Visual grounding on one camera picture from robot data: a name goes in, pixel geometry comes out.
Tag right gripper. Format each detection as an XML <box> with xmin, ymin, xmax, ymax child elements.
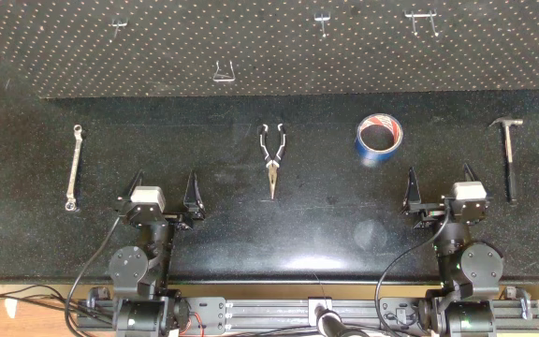
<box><xmin>402</xmin><ymin>162</ymin><xmax>491</xmax><ymax>229</ymax></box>

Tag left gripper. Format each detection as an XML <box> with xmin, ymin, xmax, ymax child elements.
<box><xmin>114</xmin><ymin>168</ymin><xmax>207</xmax><ymax>231</ymax></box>

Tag wrench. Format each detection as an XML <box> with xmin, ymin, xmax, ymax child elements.
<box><xmin>65</xmin><ymin>124</ymin><xmax>85</xmax><ymax>212</ymax></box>

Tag black pegboard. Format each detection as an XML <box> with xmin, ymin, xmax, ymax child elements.
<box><xmin>0</xmin><ymin>0</ymin><xmax>539</xmax><ymax>100</ymax></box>

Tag hammer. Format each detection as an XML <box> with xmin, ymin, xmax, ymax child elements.
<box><xmin>488</xmin><ymin>116</ymin><xmax>525</xmax><ymax>206</ymax></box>

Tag roll of blue tape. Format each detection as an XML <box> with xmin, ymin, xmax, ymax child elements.
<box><xmin>354</xmin><ymin>112</ymin><xmax>405</xmax><ymax>167</ymax></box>

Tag black and white pliers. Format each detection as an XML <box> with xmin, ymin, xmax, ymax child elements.
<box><xmin>257</xmin><ymin>123</ymin><xmax>287</xmax><ymax>201</ymax></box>

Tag looped metal hook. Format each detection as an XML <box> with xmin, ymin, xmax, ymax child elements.
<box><xmin>211</xmin><ymin>60</ymin><xmax>237</xmax><ymax>84</ymax></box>

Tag double metal hook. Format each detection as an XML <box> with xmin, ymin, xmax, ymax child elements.
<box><xmin>403</xmin><ymin>9</ymin><xmax>441</xmax><ymax>38</ymax></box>

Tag black pole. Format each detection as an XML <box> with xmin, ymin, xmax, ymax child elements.
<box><xmin>314</xmin><ymin>306</ymin><xmax>369</xmax><ymax>337</ymax></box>

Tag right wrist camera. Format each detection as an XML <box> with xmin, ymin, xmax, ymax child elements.
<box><xmin>450</xmin><ymin>181</ymin><xmax>488</xmax><ymax>204</ymax></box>

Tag black cable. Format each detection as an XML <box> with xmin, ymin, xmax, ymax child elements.
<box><xmin>63</xmin><ymin>214</ymin><xmax>124</xmax><ymax>337</ymax></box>
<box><xmin>373</xmin><ymin>210</ymin><xmax>453</xmax><ymax>336</ymax></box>

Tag mounting rail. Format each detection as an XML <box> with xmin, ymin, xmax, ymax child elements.
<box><xmin>76</xmin><ymin>285</ymin><xmax>539</xmax><ymax>337</ymax></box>

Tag thin black wire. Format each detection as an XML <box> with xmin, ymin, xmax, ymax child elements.
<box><xmin>0</xmin><ymin>283</ymin><xmax>111</xmax><ymax>329</ymax></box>

